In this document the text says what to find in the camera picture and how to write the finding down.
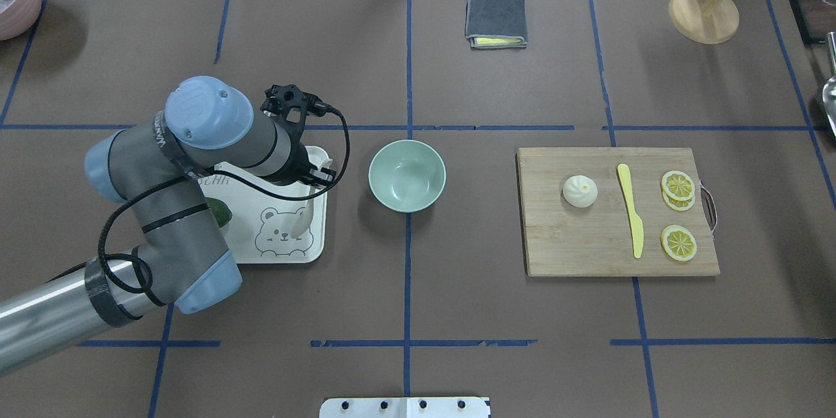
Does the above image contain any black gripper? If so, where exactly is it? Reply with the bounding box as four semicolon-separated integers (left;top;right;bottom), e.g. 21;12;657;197
281;141;337;187

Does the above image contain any white steamed bun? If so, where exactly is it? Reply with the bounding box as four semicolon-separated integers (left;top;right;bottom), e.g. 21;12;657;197
562;175;598;208

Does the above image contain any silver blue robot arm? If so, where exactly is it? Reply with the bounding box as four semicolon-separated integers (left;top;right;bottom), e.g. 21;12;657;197
2;76;342;374

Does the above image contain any green ceramic bowl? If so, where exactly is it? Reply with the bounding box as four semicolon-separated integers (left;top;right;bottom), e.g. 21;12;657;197
368;139;447;214

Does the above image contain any pink bowl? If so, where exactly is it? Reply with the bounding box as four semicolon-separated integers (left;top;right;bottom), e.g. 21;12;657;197
1;0;42;41

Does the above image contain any white bear tray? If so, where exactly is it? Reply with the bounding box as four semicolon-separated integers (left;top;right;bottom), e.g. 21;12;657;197
198;163;327;265

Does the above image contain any green avocado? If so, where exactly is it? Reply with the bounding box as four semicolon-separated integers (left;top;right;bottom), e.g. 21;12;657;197
206;198;233;229

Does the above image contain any grey folded cloth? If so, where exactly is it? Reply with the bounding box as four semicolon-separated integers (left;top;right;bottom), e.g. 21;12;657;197
464;0;528;50

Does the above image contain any white mounting plate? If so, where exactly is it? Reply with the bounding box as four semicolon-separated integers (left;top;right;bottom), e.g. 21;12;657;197
319;396;492;417

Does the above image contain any wooden cutting board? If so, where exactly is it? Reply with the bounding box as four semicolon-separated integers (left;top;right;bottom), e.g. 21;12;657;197
517;147;720;276

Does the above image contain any yellow plastic knife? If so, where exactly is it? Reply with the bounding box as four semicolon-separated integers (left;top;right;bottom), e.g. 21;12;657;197
616;163;645;259

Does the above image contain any stacked lemon slice top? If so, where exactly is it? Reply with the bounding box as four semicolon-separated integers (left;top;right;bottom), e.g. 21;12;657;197
660;170;696;202

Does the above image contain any stacked lemon slice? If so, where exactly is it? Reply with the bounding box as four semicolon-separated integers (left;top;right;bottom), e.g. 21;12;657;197
660;170;696;202
662;193;696;212

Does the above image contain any stacked lemon slice bottom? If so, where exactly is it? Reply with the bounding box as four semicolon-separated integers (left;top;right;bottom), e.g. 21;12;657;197
662;193;696;212

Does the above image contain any wooden mug tree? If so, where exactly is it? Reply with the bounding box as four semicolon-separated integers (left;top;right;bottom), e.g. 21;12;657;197
667;0;740;45

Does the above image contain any metal tray with glass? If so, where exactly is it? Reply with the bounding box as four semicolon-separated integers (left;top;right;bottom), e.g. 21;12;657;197
789;0;835;45

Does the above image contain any black camera cable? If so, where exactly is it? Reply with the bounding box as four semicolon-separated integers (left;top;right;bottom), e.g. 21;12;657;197
98;104;351;295

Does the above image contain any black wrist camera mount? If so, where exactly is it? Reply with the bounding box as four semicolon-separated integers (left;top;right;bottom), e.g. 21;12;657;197
260;84;329;140

